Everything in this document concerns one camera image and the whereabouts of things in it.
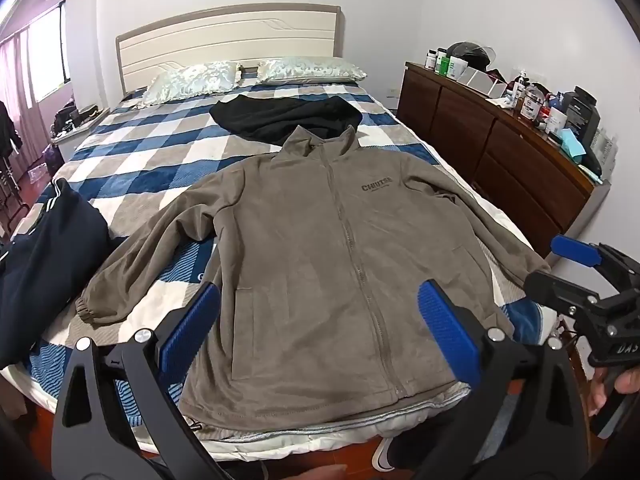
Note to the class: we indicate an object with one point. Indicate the white nightstand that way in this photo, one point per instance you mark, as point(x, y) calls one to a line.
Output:
point(75, 137)

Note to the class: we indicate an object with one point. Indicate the black garment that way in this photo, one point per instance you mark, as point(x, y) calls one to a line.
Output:
point(280, 117)

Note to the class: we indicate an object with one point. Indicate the white jar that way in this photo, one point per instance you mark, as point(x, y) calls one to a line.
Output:
point(531, 107)

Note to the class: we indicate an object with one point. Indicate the dark supplement bottle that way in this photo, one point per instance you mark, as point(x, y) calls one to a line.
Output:
point(430, 60)

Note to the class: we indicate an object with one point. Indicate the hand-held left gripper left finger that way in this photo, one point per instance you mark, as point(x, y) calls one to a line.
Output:
point(192, 325)

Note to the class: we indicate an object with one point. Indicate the black helmet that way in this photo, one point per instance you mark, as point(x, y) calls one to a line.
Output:
point(470, 54)

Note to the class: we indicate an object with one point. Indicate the silver patterned pillow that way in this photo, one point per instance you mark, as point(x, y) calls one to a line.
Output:
point(310, 69)
point(192, 80)

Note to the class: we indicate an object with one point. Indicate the brown zip jacket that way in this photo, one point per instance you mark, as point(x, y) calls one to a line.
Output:
point(300, 260)

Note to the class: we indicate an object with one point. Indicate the large black canister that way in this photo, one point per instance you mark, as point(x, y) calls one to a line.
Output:
point(581, 115)

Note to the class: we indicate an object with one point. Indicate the dark wooden dresser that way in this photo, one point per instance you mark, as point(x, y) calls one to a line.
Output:
point(500, 150)

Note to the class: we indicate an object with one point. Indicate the white open tray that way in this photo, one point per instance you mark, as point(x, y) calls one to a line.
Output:
point(482, 82)

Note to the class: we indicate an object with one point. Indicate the black bag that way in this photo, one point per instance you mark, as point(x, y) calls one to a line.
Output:
point(67, 116)

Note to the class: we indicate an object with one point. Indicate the pink curtain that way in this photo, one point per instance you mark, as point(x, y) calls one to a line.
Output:
point(15, 75)

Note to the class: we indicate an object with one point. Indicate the window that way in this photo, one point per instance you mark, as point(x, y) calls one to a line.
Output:
point(50, 50)

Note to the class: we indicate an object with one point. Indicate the cream bed headboard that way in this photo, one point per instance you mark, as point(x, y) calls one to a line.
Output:
point(225, 35)

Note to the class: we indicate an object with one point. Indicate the teal tissue pack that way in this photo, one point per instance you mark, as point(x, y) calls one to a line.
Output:
point(570, 142)

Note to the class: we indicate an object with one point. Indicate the bed with checkered blanket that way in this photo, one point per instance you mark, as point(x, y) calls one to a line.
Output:
point(150, 160)

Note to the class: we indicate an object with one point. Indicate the white shoe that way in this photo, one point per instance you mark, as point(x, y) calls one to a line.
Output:
point(386, 454)

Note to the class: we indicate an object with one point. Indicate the pump bottle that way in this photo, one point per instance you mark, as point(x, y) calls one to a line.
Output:
point(521, 87)

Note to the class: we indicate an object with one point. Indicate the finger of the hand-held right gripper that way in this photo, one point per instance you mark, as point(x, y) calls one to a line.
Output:
point(555, 290)
point(575, 249)

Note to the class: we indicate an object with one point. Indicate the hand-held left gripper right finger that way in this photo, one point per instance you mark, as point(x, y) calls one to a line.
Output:
point(445, 330)

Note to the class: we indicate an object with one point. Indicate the white box with green label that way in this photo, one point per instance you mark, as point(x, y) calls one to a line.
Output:
point(457, 67)

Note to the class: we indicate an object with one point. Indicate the clear plastic box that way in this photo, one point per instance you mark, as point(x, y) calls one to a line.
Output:
point(606, 147)

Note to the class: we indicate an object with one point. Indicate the person's left hand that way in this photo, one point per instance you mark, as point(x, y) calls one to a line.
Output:
point(312, 473)

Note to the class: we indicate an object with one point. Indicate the hanging dark clothes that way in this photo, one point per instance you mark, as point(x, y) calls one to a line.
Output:
point(9, 127)

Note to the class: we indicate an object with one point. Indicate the wall outlet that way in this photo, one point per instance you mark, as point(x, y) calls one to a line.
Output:
point(393, 93)

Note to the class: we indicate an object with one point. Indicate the person's right hand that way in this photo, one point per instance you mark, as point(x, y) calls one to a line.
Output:
point(631, 380)

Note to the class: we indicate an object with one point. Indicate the navy garment with white stripes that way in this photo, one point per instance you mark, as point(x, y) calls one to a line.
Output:
point(50, 265)

